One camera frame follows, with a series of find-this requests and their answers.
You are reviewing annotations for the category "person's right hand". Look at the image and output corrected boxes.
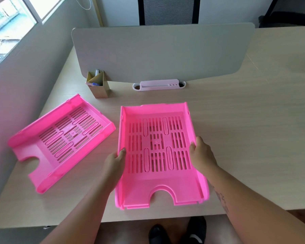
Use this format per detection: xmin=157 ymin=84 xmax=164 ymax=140
xmin=189 ymin=136 xmax=218 ymax=176

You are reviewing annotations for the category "person's left hand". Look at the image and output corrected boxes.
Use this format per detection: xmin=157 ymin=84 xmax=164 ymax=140
xmin=102 ymin=148 xmax=127 ymax=191

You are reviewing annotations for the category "pink plastic paper tray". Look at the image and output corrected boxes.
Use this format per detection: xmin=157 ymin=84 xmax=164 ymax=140
xmin=115 ymin=102 xmax=210 ymax=210
xmin=8 ymin=94 xmax=116 ymax=194

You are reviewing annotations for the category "person's left forearm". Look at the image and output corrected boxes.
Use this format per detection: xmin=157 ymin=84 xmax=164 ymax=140
xmin=41 ymin=180 xmax=117 ymax=244

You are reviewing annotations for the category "person's right forearm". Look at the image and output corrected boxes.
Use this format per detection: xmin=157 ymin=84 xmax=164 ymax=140
xmin=202 ymin=166 xmax=305 ymax=244

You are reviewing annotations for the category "beige pen holder box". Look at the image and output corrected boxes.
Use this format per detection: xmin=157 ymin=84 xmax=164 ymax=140
xmin=85 ymin=70 xmax=111 ymax=99

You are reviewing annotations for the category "white divider clamp tray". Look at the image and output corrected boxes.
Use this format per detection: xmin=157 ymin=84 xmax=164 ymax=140
xmin=132 ymin=79 xmax=186 ymax=92

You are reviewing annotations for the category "person's right black shoe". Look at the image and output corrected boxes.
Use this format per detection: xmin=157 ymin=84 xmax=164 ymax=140
xmin=186 ymin=216 xmax=207 ymax=244

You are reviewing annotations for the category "person's black shoe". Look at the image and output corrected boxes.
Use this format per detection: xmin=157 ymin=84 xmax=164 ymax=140
xmin=148 ymin=224 xmax=166 ymax=244
xmin=186 ymin=216 xmax=207 ymax=244

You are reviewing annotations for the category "person's left black shoe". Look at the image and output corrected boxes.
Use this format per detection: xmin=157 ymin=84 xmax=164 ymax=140
xmin=148 ymin=224 xmax=166 ymax=244

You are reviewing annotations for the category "grey desk divider panel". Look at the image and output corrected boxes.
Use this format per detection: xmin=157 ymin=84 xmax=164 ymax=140
xmin=71 ymin=22 xmax=255 ymax=84

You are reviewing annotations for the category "black mesh office chair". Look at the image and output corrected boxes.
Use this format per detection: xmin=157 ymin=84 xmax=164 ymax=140
xmin=137 ymin=0 xmax=201 ymax=26

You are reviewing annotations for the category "window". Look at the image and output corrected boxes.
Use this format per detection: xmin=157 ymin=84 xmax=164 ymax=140
xmin=0 ymin=0 xmax=66 ymax=74

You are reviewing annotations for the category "white hanging cord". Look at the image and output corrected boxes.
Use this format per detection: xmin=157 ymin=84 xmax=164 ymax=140
xmin=74 ymin=0 xmax=92 ymax=10

